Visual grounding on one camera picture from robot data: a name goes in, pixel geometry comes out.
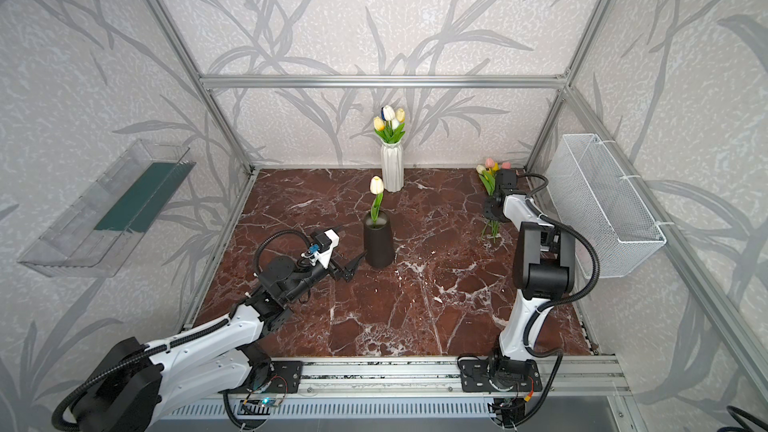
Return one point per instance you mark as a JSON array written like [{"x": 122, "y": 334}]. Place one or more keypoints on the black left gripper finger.
[
  {"x": 341, "y": 272},
  {"x": 353, "y": 265}
]

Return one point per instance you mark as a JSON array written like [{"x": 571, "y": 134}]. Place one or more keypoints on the white wire mesh basket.
[{"x": 592, "y": 194}]

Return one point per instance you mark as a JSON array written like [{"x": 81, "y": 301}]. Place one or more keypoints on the black cylindrical vase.
[{"x": 378, "y": 241}]

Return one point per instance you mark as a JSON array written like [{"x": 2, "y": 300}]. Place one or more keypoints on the white ribbed ceramic vase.
[{"x": 392, "y": 166}]

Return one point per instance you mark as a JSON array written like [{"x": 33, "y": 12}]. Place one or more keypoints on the white artificial tulip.
[{"x": 388, "y": 113}]

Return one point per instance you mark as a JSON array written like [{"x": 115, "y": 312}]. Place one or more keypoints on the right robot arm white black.
[{"x": 542, "y": 271}]

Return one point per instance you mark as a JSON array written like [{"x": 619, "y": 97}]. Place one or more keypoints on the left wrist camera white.
[{"x": 322, "y": 245}]

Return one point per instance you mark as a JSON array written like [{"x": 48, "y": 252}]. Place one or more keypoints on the bunch of artificial tulips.
[{"x": 491, "y": 165}]

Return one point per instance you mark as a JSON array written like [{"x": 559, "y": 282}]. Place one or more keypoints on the bright yellow artificial tulip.
[{"x": 390, "y": 132}]

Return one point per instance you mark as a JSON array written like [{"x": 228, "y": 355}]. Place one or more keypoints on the clear plastic wall tray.
[{"x": 95, "y": 235}]

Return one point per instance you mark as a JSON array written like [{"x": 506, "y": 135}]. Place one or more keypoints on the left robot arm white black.
[{"x": 136, "y": 384}]

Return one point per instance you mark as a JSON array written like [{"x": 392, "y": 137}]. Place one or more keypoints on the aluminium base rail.
[{"x": 423, "y": 387}]

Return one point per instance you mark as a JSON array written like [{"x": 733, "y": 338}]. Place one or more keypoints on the green circuit board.
[{"x": 259, "y": 405}]

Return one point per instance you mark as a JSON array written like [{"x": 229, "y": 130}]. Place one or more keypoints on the cream tulip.
[{"x": 376, "y": 188}]

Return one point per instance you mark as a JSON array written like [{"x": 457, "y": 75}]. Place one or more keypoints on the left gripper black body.
[{"x": 335, "y": 266}]

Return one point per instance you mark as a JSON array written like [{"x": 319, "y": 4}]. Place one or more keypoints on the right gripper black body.
[{"x": 494, "y": 210}]

